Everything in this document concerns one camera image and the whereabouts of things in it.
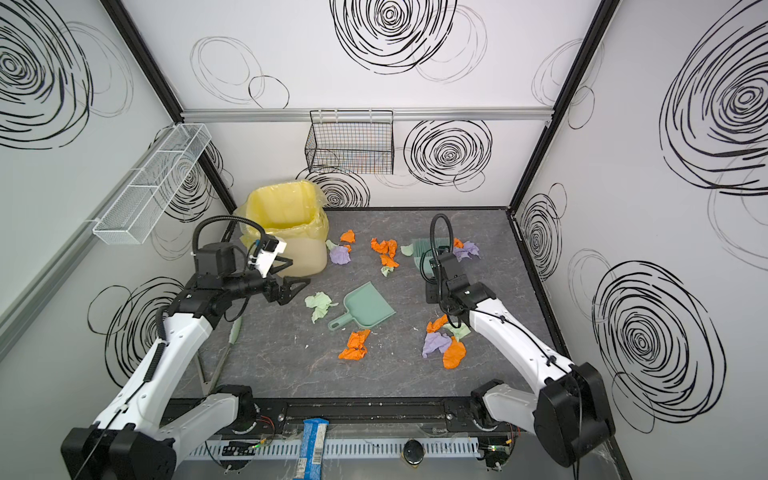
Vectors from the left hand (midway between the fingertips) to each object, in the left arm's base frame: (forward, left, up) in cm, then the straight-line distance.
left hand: (299, 270), depth 74 cm
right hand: (+3, -35, -11) cm, 37 cm away
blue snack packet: (-38, -6, -21) cm, 44 cm away
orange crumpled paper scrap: (+30, -6, -24) cm, 39 cm away
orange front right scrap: (-11, -42, -24) cm, 49 cm away
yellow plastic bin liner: (+29, +13, -8) cm, 32 cm away
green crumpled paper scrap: (+3, -1, -23) cm, 23 cm away
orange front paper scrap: (-11, -14, -23) cm, 28 cm away
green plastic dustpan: (+2, -15, -23) cm, 28 cm away
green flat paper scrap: (+23, -28, -22) cm, 42 cm away
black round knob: (-35, -29, -12) cm, 47 cm away
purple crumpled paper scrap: (+21, -4, -23) cm, 31 cm away
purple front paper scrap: (-9, -36, -22) cm, 43 cm away
